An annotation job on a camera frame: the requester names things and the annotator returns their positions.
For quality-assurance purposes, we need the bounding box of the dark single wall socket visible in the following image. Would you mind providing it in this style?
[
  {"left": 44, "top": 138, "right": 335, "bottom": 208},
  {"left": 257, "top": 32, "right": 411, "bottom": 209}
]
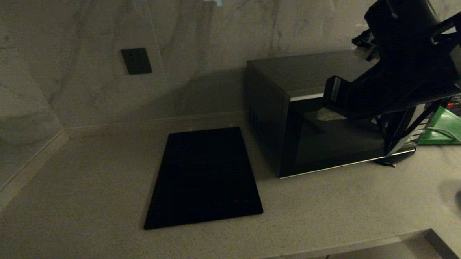
[{"left": 121, "top": 47, "right": 152, "bottom": 76}]

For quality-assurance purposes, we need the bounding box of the silver black microwave oven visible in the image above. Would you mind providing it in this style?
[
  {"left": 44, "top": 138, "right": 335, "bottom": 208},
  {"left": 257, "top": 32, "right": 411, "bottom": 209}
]
[{"left": 245, "top": 47, "right": 432, "bottom": 181}]

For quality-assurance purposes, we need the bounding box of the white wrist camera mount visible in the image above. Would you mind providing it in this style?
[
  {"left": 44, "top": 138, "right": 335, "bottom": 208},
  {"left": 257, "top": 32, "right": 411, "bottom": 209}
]
[{"left": 353, "top": 45, "right": 380, "bottom": 63}]

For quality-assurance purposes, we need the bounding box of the black induction cooktop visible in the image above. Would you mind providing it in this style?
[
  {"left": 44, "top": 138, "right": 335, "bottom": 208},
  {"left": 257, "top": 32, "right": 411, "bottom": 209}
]
[{"left": 139, "top": 125, "right": 265, "bottom": 230}]

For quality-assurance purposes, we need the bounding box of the white power cable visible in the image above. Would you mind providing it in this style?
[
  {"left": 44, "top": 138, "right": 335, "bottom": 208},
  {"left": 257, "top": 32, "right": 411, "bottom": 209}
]
[{"left": 428, "top": 125, "right": 461, "bottom": 156}]

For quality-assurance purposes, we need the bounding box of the green cutting board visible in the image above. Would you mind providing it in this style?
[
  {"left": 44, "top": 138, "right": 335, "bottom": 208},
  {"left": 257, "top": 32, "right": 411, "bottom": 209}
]
[{"left": 417, "top": 106, "right": 461, "bottom": 147}]

